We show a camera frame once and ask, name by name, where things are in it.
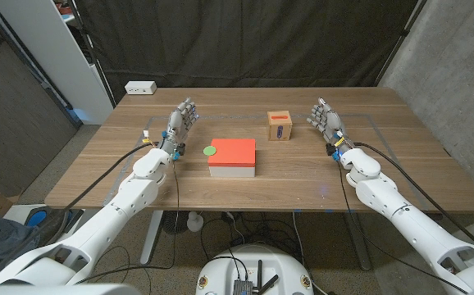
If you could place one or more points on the grey electronics module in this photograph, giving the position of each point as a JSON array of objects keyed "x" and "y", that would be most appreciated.
[{"x": 243, "y": 287}]

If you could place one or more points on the black backdrop stand pole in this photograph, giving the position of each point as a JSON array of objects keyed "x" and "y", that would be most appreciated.
[
  {"x": 90, "y": 49},
  {"x": 401, "y": 36}
]

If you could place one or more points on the black curtain backdrop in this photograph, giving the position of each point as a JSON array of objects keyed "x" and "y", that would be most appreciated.
[{"x": 241, "y": 41}]

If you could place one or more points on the small white round stand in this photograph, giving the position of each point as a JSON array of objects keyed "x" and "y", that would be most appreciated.
[{"x": 195, "y": 223}]

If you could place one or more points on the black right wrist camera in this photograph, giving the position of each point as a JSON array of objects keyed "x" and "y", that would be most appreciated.
[{"x": 330, "y": 149}]

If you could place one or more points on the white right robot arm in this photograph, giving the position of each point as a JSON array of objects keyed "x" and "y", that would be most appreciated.
[{"x": 409, "y": 221}]

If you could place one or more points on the black leather shoe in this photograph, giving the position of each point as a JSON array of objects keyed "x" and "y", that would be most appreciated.
[{"x": 54, "y": 225}]

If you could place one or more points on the red topped white block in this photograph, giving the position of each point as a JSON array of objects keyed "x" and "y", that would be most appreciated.
[{"x": 232, "y": 152}]

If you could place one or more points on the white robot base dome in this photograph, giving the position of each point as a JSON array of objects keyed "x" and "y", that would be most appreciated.
[{"x": 220, "y": 274}]

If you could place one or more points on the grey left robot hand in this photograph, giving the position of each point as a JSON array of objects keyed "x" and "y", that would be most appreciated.
[{"x": 177, "y": 127}]

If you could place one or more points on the grey table leg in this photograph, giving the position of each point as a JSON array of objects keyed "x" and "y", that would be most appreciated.
[{"x": 358, "y": 241}]

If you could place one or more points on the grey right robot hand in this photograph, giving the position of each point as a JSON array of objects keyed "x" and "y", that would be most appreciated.
[{"x": 332, "y": 125}]

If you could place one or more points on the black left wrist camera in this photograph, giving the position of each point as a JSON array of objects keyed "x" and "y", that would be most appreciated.
[{"x": 180, "y": 150}]

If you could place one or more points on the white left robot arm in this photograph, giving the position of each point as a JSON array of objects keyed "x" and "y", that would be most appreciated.
[{"x": 110, "y": 217}]

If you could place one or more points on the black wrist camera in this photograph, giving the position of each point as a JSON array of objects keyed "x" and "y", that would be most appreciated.
[
  {"x": 180, "y": 150},
  {"x": 330, "y": 149}
]

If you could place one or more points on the wooden slotted box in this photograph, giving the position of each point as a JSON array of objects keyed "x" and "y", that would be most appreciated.
[{"x": 279, "y": 129}]

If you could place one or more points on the white table leg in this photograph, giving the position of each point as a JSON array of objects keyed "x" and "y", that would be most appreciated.
[{"x": 151, "y": 237}]

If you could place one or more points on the green round coin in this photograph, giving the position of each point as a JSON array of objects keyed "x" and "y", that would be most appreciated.
[{"x": 209, "y": 151}]

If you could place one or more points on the black round fan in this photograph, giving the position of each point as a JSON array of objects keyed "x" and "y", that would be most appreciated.
[{"x": 174, "y": 223}]

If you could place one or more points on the white power outlet box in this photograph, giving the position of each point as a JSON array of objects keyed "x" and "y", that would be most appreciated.
[{"x": 140, "y": 87}]

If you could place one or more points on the white cabinet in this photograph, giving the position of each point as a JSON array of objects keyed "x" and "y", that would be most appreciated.
[{"x": 52, "y": 49}]

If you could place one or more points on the black antenna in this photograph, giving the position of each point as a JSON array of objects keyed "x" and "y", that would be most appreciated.
[
  {"x": 269, "y": 283},
  {"x": 259, "y": 274}
]

